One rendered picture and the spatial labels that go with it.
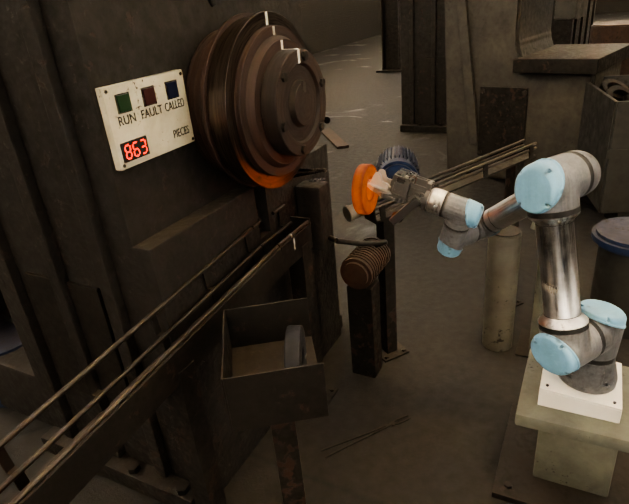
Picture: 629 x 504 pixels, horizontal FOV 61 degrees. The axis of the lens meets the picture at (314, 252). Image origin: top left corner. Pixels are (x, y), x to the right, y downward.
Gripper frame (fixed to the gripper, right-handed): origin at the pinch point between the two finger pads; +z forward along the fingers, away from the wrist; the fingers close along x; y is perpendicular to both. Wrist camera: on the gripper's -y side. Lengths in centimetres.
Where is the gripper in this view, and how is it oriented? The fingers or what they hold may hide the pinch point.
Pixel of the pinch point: (366, 183)
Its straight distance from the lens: 165.0
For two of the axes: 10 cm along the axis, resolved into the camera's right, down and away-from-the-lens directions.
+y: 1.6, -8.4, -5.2
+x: -4.5, 4.1, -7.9
